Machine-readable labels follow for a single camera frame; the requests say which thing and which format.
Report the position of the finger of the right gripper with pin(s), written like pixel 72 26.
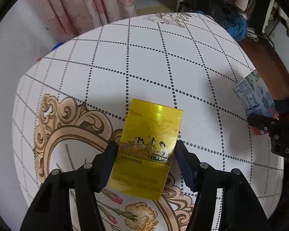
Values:
pixel 262 125

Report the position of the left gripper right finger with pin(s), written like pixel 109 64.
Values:
pixel 241 209

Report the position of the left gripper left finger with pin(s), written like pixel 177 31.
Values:
pixel 50 209

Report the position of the blue red milk carton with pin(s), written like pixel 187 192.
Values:
pixel 255 96

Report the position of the yellow cigarette box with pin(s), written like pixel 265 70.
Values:
pixel 146 149

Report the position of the blue black clothes pile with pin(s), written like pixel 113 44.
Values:
pixel 224 14

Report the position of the white patterned tablecloth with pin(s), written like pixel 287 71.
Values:
pixel 76 99

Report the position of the blue lid jar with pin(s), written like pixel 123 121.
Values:
pixel 56 46

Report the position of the pink floral curtain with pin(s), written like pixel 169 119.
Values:
pixel 66 19

